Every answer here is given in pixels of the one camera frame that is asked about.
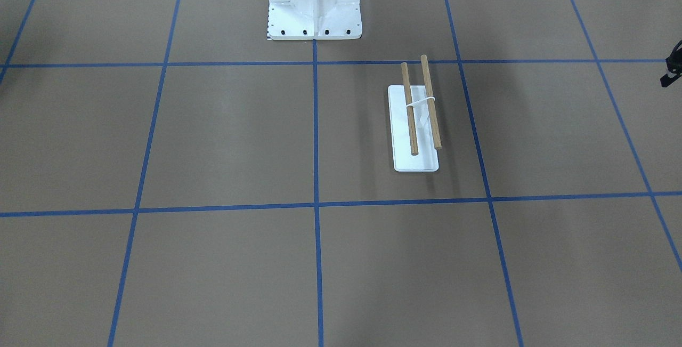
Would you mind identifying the blue tape centre line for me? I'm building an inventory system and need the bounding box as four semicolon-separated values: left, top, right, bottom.
312;39;324;346

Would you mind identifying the blue tape far cross line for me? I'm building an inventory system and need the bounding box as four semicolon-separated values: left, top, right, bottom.
2;59;665;69

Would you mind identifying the blue tape near cross line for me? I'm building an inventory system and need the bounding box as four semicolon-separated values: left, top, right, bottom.
1;191;681;219

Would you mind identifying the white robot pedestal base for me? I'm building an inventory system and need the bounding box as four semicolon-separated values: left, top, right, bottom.
266;0;363;41

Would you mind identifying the blue tape cross line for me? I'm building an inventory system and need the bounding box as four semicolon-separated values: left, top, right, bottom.
1;191;681;219
2;59;665;69

